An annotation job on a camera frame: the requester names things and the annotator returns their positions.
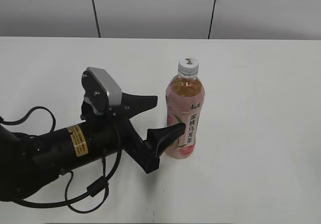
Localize black camera cable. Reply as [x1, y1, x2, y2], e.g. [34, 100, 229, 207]
[0, 105, 123, 213]

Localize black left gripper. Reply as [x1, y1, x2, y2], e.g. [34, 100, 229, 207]
[81, 93, 186, 174]

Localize pink oolong tea bottle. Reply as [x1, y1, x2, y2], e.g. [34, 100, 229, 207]
[166, 72, 205, 159]

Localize white bottle cap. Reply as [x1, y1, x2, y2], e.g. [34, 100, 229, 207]
[178, 57, 199, 75]

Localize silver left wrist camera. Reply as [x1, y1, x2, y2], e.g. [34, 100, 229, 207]
[81, 67, 122, 115]

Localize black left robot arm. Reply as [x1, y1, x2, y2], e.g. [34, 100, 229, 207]
[1, 94, 186, 208]

